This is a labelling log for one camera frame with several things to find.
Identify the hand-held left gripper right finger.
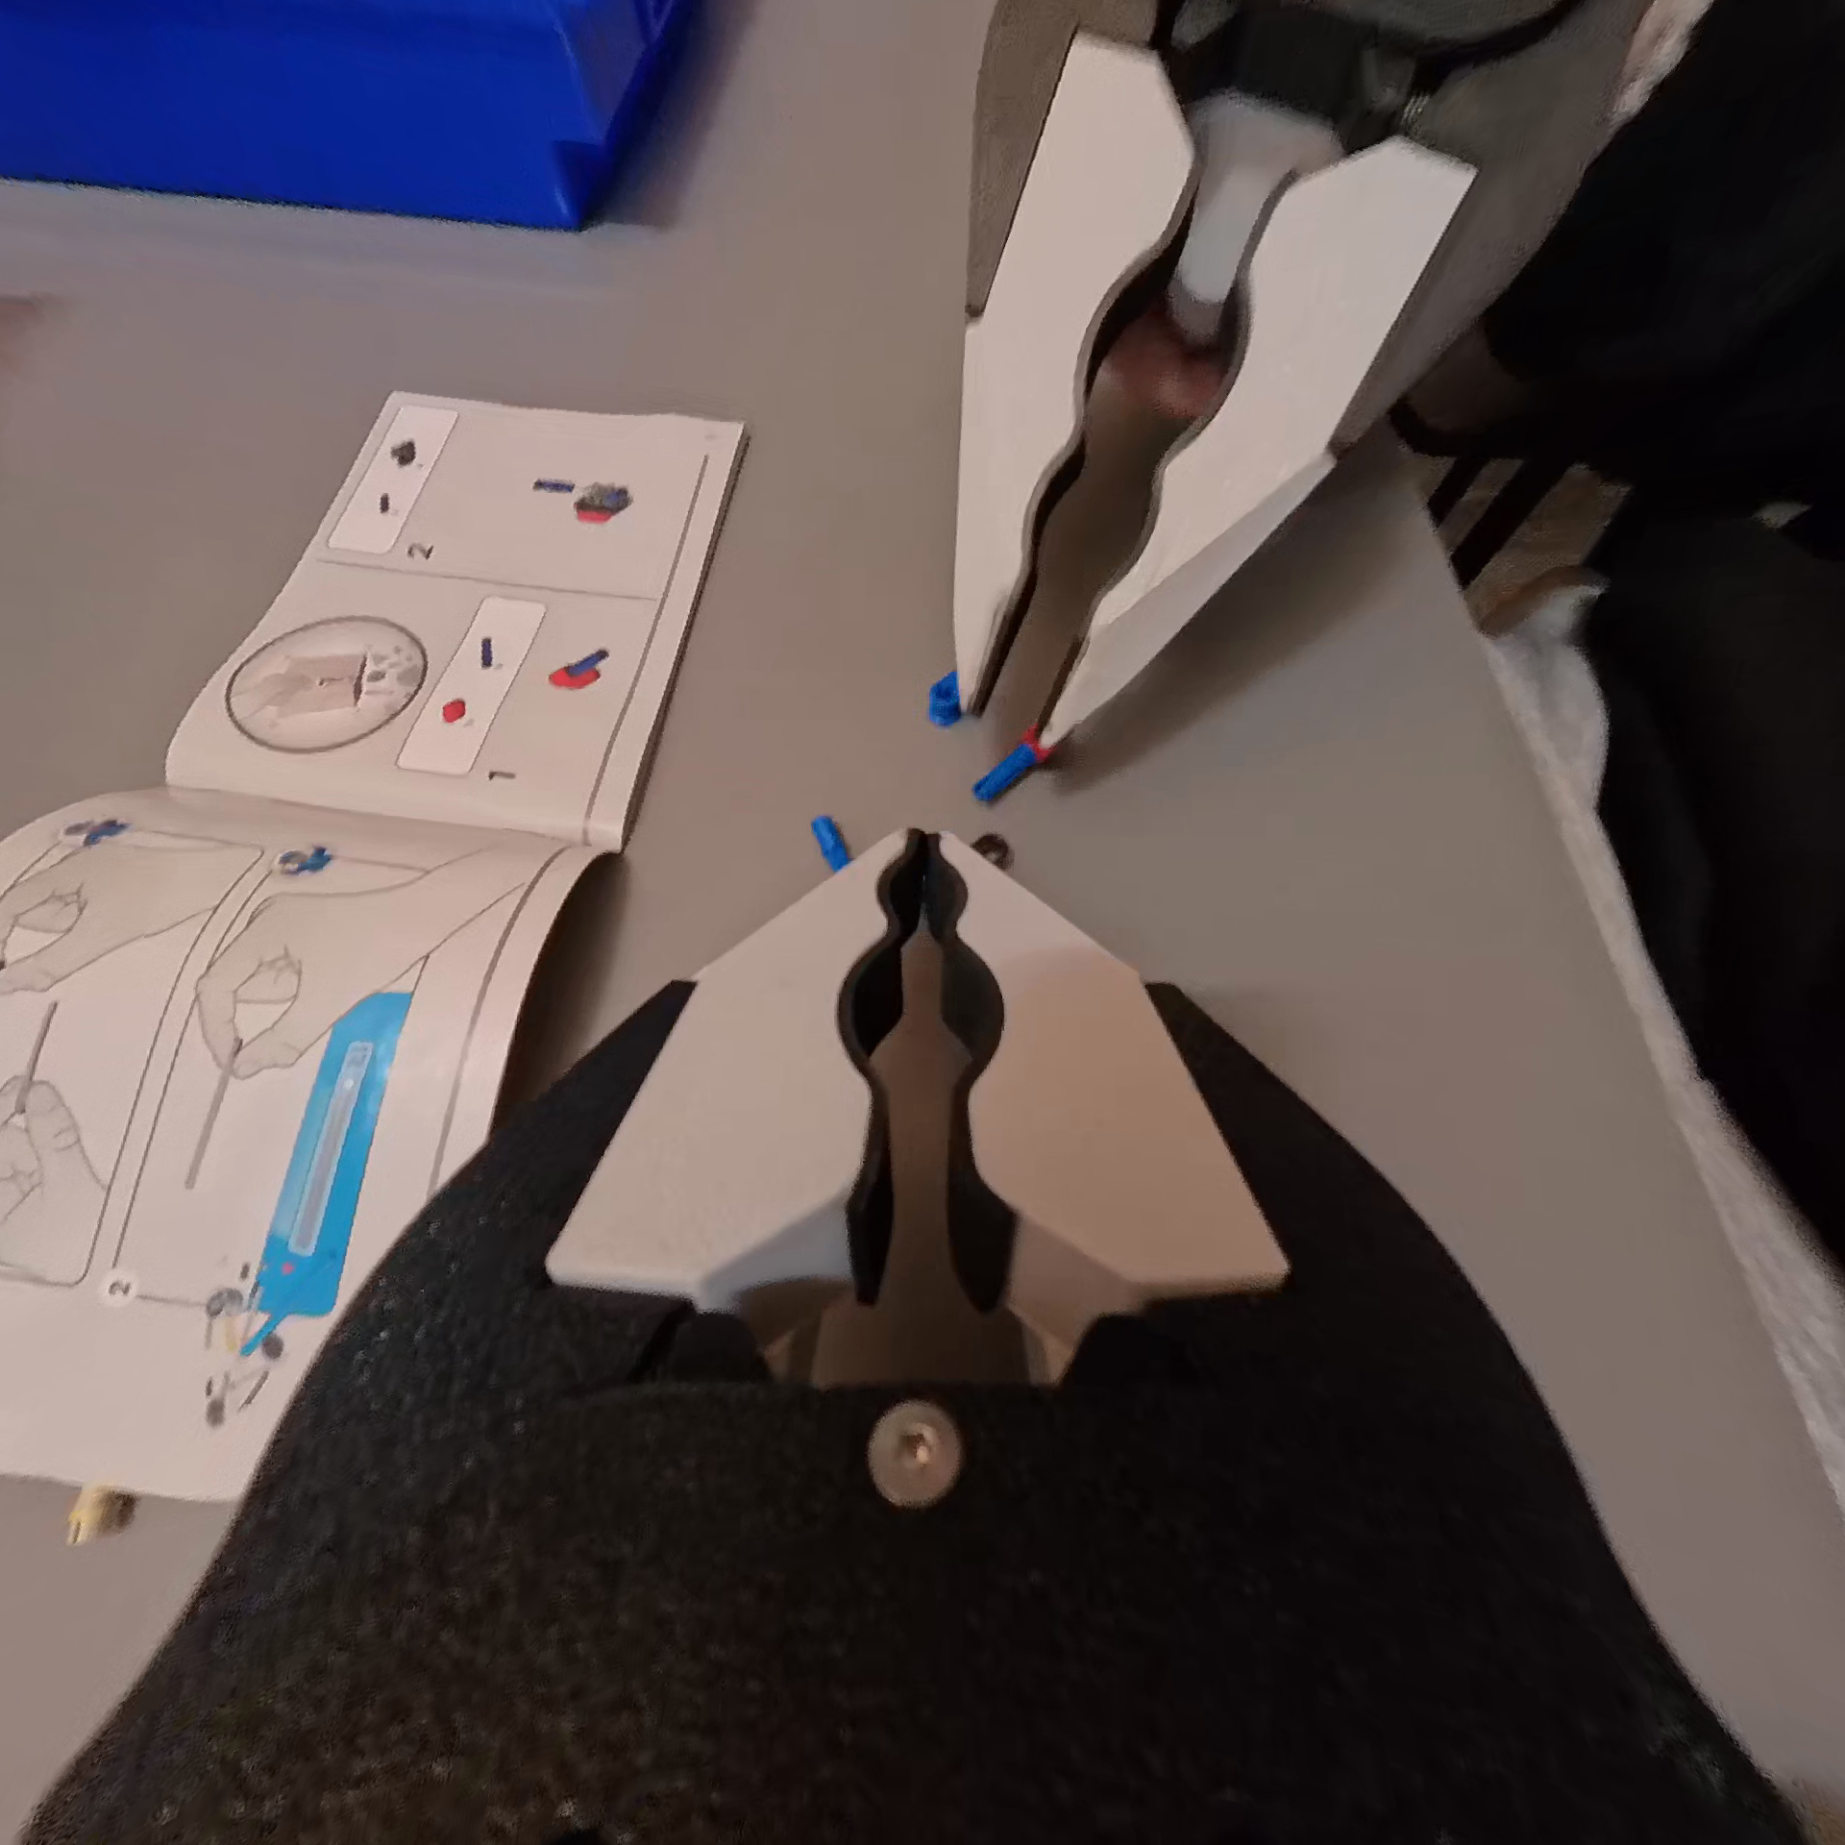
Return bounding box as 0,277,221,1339
926,833,1292,1375

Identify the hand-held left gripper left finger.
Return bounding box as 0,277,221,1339
545,828,926,1313

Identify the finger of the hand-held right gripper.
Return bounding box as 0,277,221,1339
1037,137,1482,754
952,27,1202,721

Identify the person's right forearm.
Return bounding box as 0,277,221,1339
1485,0,1845,492

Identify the person's right hand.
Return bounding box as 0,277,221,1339
1116,309,1230,419

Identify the open instruction booklet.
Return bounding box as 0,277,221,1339
0,390,750,1504

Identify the blue storage bin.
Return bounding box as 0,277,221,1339
0,0,702,233

